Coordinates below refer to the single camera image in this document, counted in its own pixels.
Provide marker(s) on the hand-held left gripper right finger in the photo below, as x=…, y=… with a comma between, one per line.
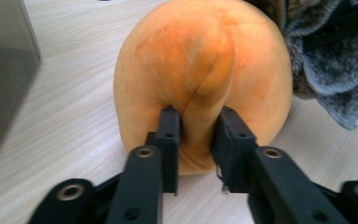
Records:
x=233, y=155

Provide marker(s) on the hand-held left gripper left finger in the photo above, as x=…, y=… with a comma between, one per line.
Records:
x=169, y=146

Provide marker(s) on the orange plush toy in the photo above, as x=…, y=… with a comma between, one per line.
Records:
x=199, y=62

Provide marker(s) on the grey fluffy cloth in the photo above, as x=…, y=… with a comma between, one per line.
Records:
x=338, y=77

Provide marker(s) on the translucent brown storage box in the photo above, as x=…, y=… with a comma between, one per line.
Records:
x=3, y=77

